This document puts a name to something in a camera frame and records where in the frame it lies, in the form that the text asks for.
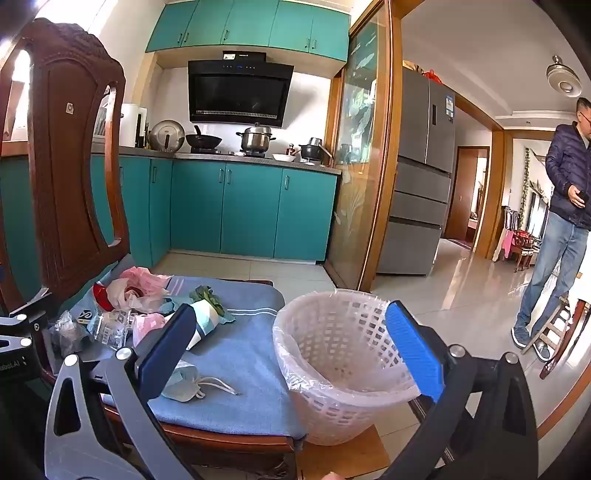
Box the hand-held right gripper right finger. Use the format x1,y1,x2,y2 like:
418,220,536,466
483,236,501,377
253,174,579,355
369,300,540,480

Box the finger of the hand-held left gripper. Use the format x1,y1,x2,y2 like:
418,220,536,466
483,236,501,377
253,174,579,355
7,286,61,333

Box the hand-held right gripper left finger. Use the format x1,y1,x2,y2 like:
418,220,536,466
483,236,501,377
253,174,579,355
44,304,204,480

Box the light blue face mask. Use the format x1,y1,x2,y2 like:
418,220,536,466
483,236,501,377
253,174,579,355
161,360,239,402

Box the teal wrapper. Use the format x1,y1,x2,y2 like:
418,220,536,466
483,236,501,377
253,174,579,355
164,295,237,325

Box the pink toy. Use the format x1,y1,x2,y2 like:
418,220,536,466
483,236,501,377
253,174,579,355
121,267,174,301

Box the red and white wrapper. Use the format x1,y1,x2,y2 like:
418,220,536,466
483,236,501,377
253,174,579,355
92,279,162,315

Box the white plastic lattice basket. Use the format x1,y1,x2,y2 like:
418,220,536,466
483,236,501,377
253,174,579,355
272,290,437,446

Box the pink packet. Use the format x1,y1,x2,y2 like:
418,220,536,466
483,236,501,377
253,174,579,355
133,313,167,347

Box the clear crumpled plastic wrapper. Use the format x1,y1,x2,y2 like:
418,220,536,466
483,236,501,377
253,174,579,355
50,310,88,356

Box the crumpled clear plastic bottle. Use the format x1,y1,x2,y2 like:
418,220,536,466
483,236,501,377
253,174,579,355
85,309,139,349

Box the green toy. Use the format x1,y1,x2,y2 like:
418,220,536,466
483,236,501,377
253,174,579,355
190,286,225,315

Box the blue tablecloth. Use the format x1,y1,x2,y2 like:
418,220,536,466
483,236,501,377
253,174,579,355
99,275,308,439

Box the carved wooden chair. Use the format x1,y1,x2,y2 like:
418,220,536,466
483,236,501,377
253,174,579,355
0,17,308,480

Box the brown wooden dining chair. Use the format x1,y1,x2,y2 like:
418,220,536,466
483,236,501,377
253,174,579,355
522,295,591,380

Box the brown wooden doorway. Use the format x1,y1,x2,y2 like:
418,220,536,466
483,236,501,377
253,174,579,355
443,145,491,252

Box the teal lower kitchen cabinets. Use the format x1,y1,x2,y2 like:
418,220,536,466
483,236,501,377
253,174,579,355
0,152,341,296

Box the teal kitchen cabinets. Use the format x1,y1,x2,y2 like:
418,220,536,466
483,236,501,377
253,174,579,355
0,152,341,296
145,0,350,63

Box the grey refrigerator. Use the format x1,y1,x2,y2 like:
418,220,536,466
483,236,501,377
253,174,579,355
376,69,455,277

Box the grey kitchen countertop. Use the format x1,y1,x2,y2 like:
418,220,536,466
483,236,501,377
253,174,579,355
91,144,342,176

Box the green vine garland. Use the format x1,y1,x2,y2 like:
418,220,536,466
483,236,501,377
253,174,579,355
519,148,550,222

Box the white cylindrical container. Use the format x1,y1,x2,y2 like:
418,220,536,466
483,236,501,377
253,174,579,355
121,103,148,147

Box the gas stove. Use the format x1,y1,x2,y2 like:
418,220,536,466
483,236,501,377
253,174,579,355
187,147,278,158

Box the black wok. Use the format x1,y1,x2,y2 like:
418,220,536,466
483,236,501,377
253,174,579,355
185,126,223,151

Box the steel pot lid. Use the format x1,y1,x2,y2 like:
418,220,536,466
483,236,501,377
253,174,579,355
148,120,186,153

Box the black pot with steel lid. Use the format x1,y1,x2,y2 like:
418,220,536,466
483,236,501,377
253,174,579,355
298,137,332,164

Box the steel stockpot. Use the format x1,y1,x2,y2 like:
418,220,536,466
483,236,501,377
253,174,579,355
236,123,277,154

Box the black range hood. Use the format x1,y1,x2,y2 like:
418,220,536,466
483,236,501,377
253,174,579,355
187,51,295,129

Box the teal upper kitchen cabinets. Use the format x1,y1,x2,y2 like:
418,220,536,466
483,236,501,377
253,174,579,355
145,0,350,63

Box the glass sliding door wooden frame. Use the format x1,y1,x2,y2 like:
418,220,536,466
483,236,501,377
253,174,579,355
323,0,402,292

